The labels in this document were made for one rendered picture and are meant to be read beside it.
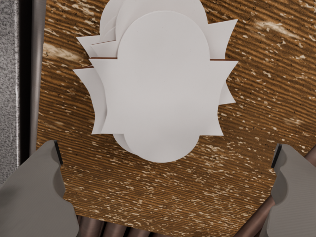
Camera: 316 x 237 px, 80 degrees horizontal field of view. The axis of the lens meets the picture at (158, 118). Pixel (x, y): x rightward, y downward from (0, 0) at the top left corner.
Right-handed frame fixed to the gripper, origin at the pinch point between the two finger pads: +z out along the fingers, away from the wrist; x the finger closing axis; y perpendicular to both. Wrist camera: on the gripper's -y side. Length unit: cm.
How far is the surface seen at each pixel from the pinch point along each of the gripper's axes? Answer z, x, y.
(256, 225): 11.9, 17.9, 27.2
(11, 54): 12.3, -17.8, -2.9
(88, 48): 9.2, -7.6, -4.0
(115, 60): 5.4, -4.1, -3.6
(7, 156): 12.3, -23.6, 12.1
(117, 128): 5.4, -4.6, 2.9
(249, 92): 10.2, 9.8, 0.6
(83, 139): 10.2, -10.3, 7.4
